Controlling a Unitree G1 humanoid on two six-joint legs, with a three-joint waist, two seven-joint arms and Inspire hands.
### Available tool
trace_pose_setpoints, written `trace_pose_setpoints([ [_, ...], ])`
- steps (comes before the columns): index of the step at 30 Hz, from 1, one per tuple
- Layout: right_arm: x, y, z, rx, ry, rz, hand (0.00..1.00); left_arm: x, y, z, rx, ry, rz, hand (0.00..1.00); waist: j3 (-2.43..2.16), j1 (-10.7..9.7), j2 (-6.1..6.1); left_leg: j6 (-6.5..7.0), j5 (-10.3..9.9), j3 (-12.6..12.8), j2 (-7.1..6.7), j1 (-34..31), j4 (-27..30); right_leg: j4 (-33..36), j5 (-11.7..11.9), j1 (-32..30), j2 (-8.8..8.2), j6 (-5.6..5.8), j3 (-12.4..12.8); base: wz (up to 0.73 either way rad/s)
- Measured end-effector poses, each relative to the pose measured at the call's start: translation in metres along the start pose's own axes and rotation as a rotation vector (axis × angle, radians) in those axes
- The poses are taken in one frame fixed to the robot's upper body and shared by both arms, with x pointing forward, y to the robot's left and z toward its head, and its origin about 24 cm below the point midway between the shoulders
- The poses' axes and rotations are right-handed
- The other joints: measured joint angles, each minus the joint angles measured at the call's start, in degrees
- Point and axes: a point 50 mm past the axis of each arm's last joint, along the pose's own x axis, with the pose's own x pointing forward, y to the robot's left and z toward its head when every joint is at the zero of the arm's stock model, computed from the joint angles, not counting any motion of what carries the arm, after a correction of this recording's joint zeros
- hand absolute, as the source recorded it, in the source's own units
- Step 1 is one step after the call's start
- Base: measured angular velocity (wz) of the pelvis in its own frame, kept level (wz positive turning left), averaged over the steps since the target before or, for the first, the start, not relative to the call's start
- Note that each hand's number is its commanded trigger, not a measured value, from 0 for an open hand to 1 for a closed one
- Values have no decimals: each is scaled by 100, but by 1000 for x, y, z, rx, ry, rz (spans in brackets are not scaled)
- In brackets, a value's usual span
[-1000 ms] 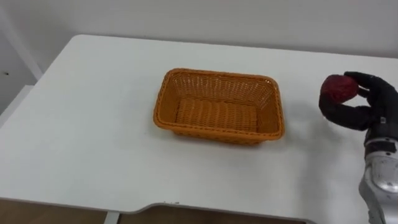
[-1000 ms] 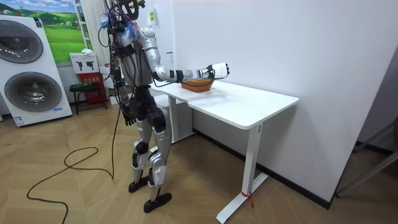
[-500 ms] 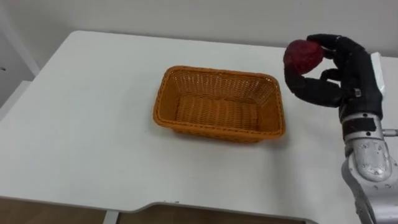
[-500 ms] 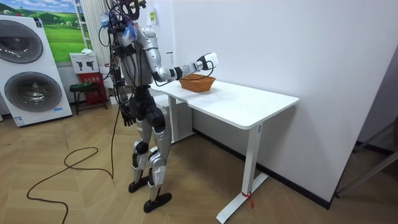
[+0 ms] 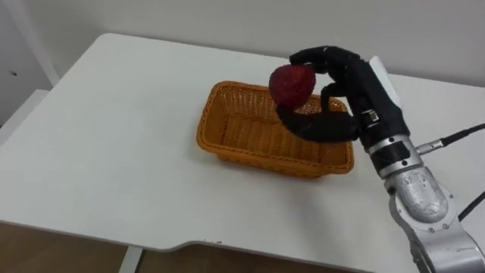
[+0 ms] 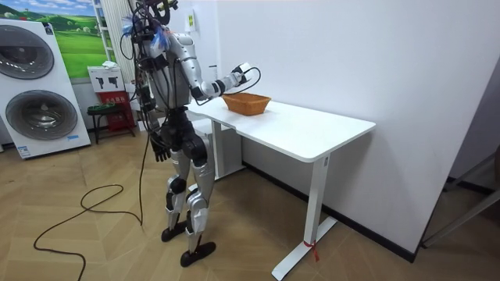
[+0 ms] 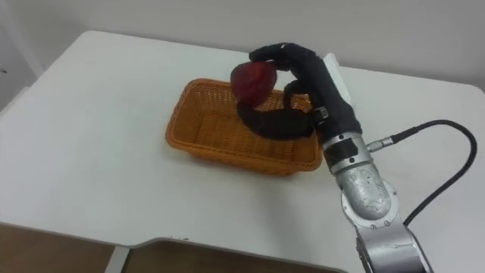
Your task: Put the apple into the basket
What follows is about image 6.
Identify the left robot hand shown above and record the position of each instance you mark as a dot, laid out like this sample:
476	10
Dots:
159	150

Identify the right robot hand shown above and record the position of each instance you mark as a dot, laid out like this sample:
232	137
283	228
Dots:
240	74

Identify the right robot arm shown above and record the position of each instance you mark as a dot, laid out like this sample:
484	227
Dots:
191	66

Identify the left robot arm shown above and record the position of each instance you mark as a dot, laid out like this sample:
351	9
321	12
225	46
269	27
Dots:
151	117

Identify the brown wicker basket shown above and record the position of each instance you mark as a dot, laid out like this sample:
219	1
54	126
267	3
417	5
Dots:
246	104

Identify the robot legs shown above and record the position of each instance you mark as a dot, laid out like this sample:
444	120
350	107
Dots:
203	175

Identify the red box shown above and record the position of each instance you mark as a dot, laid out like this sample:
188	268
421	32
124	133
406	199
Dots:
119	117

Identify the robot body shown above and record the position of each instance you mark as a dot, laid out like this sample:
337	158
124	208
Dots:
173	86

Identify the black stool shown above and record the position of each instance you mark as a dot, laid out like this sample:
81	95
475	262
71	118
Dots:
105	110

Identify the white desk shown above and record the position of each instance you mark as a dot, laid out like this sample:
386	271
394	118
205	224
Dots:
297	129

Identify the white cardboard box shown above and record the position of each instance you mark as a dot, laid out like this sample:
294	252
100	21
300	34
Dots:
105	80

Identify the white pleated curtain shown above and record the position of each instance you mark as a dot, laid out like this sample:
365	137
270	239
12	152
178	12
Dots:
117	35

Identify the white washing machine tower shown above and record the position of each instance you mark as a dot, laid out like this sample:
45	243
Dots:
39	89

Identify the red ribbon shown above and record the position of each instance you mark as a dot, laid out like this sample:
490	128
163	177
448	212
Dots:
313	250

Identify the white wall paper sheet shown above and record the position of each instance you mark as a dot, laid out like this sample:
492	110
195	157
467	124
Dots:
190	20

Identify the green landscape wall poster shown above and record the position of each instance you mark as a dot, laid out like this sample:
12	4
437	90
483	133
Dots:
74	43

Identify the grey metal frame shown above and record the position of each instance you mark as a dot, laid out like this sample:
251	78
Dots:
461	218

